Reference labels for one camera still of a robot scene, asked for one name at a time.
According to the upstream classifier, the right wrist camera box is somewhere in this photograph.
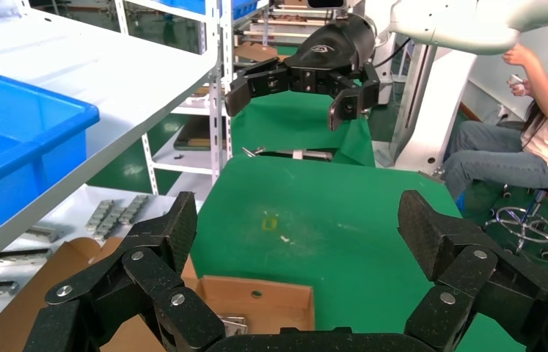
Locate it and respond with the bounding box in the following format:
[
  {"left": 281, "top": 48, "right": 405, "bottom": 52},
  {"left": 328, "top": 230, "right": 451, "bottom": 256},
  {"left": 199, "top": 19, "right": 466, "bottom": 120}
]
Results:
[{"left": 306, "top": 0, "right": 350, "bottom": 10}]

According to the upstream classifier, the operator left hand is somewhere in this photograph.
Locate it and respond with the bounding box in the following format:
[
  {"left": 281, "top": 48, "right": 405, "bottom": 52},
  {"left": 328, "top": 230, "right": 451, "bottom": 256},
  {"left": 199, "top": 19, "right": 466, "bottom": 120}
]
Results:
[{"left": 502, "top": 43, "right": 537, "bottom": 67}]

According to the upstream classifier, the white lower board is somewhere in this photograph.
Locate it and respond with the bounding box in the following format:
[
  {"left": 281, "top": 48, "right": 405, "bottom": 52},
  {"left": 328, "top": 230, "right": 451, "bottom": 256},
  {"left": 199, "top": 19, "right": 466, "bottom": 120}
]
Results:
[{"left": 0, "top": 183, "right": 207, "bottom": 336}]

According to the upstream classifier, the small grey metal part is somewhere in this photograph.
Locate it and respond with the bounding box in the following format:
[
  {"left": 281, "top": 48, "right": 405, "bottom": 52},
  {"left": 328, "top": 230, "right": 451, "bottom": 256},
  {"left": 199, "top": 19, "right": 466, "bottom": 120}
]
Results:
[{"left": 26, "top": 224, "right": 61, "bottom": 244}]

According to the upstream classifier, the operator right hand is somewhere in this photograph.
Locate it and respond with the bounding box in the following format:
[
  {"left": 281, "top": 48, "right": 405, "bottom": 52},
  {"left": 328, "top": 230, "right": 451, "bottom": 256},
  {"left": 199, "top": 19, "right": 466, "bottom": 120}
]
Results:
[{"left": 511, "top": 79, "right": 532, "bottom": 98}]

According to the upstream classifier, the operator left forearm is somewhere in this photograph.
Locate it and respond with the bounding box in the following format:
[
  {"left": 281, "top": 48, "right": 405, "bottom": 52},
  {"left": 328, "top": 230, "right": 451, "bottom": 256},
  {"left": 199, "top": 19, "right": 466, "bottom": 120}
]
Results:
[{"left": 521, "top": 56, "right": 548, "bottom": 117}]

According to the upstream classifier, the perforated steel shelf leg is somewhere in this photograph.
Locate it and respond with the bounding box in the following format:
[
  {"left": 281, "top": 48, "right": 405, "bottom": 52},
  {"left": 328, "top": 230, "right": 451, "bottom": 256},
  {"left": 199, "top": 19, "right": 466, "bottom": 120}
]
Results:
[{"left": 139, "top": 132, "right": 161, "bottom": 197}]

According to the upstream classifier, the white lower rack shelf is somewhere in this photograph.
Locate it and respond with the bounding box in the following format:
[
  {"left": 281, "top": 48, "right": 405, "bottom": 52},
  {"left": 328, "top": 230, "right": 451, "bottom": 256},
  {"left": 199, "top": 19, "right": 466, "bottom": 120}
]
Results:
[{"left": 150, "top": 144, "right": 224, "bottom": 177}]

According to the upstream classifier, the blue plastic tray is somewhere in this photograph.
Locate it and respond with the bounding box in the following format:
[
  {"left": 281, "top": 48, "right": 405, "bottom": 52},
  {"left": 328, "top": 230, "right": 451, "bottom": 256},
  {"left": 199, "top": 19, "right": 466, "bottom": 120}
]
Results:
[{"left": 0, "top": 63, "right": 101, "bottom": 254}]

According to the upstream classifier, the seated operator in jeans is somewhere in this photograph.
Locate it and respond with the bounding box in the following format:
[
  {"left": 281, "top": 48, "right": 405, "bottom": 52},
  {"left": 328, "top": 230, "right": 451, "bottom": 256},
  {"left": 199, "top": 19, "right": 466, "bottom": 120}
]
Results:
[{"left": 441, "top": 41, "right": 548, "bottom": 201}]

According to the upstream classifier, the white metal shelf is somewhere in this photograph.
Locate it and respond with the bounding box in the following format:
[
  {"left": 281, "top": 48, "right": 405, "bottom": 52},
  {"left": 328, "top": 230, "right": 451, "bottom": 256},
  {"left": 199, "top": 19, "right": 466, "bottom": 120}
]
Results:
[{"left": 0, "top": 0, "right": 219, "bottom": 282}]

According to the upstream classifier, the silver metal tube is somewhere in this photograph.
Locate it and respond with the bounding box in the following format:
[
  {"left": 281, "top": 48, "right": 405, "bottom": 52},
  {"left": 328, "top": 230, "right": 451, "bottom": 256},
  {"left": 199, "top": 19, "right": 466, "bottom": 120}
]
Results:
[{"left": 267, "top": 148, "right": 335, "bottom": 162}]

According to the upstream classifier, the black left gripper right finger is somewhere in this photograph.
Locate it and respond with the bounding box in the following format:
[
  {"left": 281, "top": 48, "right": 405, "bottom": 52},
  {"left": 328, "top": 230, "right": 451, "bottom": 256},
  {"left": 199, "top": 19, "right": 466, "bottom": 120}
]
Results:
[{"left": 397, "top": 189, "right": 548, "bottom": 352}]

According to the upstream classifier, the white robot torso column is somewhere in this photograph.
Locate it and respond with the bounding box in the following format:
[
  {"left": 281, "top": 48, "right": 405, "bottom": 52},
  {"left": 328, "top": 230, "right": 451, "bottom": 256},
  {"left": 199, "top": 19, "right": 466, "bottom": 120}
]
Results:
[{"left": 389, "top": 43, "right": 480, "bottom": 177}]

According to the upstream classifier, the brown cardboard box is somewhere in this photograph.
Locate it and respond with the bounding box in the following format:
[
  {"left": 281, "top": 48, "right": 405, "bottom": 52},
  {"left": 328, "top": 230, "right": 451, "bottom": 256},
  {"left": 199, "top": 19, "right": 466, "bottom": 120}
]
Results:
[{"left": 0, "top": 236, "right": 317, "bottom": 352}]

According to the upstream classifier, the blue storage bin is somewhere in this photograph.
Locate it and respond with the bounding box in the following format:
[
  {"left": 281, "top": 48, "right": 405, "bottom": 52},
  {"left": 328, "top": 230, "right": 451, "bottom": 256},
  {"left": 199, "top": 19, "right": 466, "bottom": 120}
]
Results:
[{"left": 156, "top": 0, "right": 261, "bottom": 21}]

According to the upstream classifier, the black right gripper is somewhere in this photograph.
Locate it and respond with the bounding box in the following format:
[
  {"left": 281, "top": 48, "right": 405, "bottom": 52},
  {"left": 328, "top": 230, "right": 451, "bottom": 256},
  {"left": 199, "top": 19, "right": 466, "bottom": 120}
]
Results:
[{"left": 224, "top": 13, "right": 382, "bottom": 133}]

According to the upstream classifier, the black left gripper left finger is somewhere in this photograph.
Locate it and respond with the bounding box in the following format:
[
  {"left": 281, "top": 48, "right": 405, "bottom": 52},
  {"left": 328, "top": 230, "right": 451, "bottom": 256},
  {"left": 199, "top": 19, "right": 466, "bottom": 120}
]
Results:
[{"left": 22, "top": 191, "right": 227, "bottom": 352}]

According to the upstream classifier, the white perforated shelf post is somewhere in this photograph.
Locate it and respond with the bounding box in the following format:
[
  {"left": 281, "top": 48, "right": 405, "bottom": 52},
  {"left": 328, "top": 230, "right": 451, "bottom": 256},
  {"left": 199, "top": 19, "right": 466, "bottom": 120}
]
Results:
[
  {"left": 204, "top": 0, "right": 235, "bottom": 186},
  {"left": 114, "top": 0, "right": 131, "bottom": 35}
]

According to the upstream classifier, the green table cloth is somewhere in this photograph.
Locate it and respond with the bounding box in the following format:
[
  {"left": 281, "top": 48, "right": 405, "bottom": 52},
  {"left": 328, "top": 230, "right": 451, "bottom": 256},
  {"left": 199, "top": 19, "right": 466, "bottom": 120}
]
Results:
[
  {"left": 231, "top": 89, "right": 378, "bottom": 168},
  {"left": 189, "top": 154, "right": 530, "bottom": 352}
]

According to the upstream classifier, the silver IO shield plate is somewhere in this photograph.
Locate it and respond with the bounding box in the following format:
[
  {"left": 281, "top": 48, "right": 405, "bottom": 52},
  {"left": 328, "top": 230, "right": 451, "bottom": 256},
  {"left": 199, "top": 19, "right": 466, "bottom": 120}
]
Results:
[{"left": 216, "top": 315, "right": 250, "bottom": 337}]

